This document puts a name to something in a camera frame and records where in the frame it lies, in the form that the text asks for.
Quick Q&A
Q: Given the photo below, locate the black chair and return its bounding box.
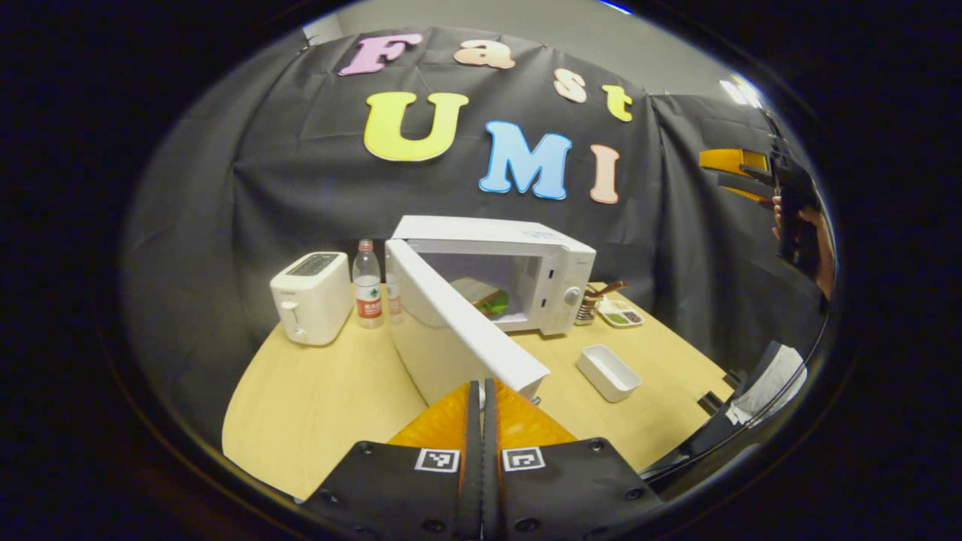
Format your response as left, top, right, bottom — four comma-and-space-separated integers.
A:
639, 342, 811, 489

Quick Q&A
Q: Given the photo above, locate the small white rectangular dish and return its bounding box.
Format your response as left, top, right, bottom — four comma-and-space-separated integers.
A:
576, 344, 642, 403

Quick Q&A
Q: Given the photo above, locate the white toaster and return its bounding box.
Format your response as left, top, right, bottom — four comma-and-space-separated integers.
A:
270, 252, 354, 346

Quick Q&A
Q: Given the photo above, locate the white divided bean plate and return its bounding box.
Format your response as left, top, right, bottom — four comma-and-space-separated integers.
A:
597, 299, 645, 328

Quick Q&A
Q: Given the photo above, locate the clear water bottle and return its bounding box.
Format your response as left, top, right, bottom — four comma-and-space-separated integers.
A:
352, 239, 384, 329

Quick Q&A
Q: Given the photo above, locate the small ceiling light panel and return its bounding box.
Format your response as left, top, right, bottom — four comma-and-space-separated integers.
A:
718, 75, 764, 106

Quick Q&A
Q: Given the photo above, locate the white sheet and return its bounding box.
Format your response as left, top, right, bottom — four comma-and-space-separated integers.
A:
728, 344, 807, 425

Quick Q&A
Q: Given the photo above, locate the white microwave oven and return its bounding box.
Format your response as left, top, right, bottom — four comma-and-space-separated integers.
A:
385, 216, 597, 407

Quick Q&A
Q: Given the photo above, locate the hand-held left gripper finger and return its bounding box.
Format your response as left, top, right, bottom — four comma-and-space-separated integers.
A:
301, 379, 482, 541
485, 379, 666, 541

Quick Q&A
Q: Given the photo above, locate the lettuce toast sandwich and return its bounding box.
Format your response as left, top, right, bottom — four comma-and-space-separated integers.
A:
451, 277, 510, 318

